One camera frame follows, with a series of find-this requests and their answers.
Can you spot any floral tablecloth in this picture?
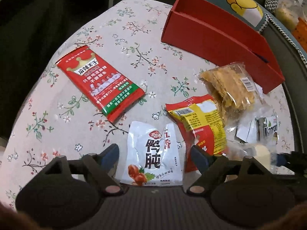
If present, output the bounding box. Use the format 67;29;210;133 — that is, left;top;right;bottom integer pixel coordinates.
0;0;296;209

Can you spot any round pastry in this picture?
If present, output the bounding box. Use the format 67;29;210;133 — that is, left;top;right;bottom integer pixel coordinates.
245;143;271;169

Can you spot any white duck gizzard snack packet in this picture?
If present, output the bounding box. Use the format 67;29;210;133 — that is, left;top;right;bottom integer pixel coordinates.
121;121;183;186

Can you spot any red rectangular storage box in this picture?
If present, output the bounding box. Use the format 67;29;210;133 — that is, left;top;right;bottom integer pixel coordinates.
161;0;285;94

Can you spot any clear bag of fried crisps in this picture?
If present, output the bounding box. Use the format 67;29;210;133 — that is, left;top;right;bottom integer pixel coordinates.
199;62;264;126

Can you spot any clear packet with white label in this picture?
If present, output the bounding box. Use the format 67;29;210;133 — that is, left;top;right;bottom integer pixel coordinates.
226;105;278;148

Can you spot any orange plastic basket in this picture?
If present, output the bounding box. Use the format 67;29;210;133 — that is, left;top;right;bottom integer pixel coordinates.
291;18;307;51

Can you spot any red spicy strip snack packet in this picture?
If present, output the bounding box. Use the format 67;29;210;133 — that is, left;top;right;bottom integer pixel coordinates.
56;45;145;122

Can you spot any clear plastic bag on sofa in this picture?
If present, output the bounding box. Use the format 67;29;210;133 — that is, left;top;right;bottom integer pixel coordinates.
275;0;304;31

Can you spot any yellow red snack packet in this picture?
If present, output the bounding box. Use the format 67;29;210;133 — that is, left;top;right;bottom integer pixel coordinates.
165;94;227;173

